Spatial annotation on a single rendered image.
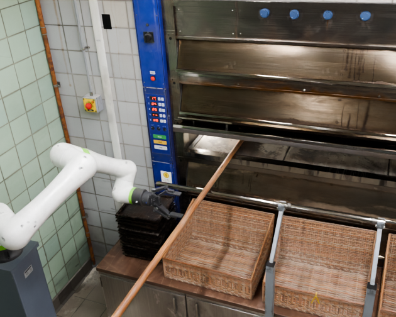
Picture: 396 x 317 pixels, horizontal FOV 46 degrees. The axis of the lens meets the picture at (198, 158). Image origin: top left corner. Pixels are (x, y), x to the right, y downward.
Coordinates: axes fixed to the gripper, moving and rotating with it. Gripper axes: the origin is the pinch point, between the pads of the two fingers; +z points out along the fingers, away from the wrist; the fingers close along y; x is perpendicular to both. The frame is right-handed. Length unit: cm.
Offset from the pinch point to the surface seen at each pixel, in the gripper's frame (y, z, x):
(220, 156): 0, 2, -56
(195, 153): 0, -14, -55
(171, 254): 51, -17, -16
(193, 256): 59, -8, -28
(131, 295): -1, 9, 65
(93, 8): -86, -71, -51
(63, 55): -57, -100, -53
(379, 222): 1, 96, -18
